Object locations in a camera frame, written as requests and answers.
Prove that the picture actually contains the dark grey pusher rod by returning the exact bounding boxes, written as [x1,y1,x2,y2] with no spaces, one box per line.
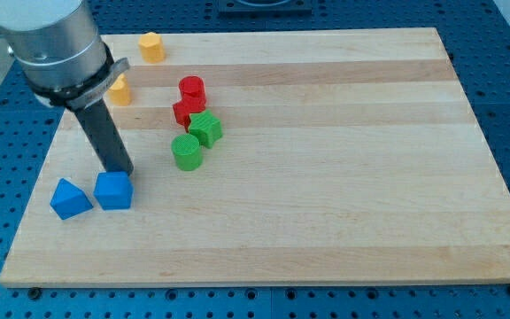
[74,99,134,175]

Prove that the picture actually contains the blue cube block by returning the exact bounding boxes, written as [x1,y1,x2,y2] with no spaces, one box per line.
[93,171,134,210]

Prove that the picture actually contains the blue triangle block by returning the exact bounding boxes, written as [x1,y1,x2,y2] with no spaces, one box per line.
[50,178,93,220]

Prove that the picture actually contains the yellow block behind arm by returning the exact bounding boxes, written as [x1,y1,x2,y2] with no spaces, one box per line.
[107,74,132,106]

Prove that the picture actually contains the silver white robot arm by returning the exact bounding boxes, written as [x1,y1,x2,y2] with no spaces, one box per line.
[0,0,134,175]

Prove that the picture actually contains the yellow hexagon block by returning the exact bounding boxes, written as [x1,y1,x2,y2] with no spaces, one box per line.
[138,32,166,64]

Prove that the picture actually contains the red star block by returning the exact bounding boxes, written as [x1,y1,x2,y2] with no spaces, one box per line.
[173,96,206,131]

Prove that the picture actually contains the green cylinder block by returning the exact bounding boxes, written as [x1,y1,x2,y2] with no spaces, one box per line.
[171,134,203,171]

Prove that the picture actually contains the red cylinder block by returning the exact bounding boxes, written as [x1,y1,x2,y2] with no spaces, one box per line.
[178,75,206,101]

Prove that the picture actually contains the green star block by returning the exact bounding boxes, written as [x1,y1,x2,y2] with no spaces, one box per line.
[188,110,223,149]

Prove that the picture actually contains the dark mounting plate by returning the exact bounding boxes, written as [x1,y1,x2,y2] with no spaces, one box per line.
[216,0,313,14]

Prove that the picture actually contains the wooden board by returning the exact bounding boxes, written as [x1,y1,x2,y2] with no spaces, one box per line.
[0,27,510,288]

